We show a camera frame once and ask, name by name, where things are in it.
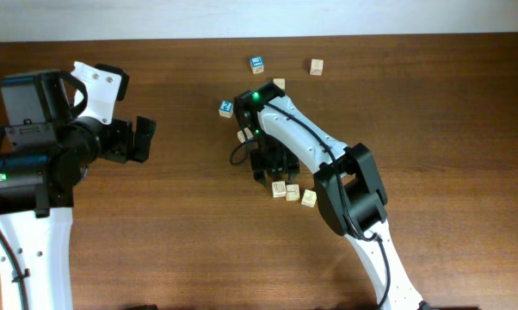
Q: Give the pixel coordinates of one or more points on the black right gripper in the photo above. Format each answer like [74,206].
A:
[289,166]

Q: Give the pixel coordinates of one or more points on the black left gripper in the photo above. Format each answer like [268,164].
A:
[121,143]

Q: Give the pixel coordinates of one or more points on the wooden block snail picture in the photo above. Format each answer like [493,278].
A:
[279,189]

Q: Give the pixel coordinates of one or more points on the wooden block letter L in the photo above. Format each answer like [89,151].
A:
[292,192]

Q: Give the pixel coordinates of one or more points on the wooden block letter J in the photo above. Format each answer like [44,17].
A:
[309,198]

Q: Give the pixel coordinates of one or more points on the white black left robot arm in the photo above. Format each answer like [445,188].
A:
[60,122]

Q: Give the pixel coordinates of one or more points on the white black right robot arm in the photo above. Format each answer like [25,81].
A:
[351,197]

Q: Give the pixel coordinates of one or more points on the wooden block letter M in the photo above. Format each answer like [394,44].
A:
[243,135]

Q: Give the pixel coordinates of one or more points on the wooden block blue number 2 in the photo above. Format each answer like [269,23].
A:
[226,109]

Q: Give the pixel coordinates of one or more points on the wooden block green side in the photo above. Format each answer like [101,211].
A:
[280,82]

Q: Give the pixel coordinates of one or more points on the blue top wooden block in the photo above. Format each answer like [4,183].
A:
[257,64]

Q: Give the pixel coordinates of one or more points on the plain wooden block far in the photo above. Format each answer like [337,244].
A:
[317,66]

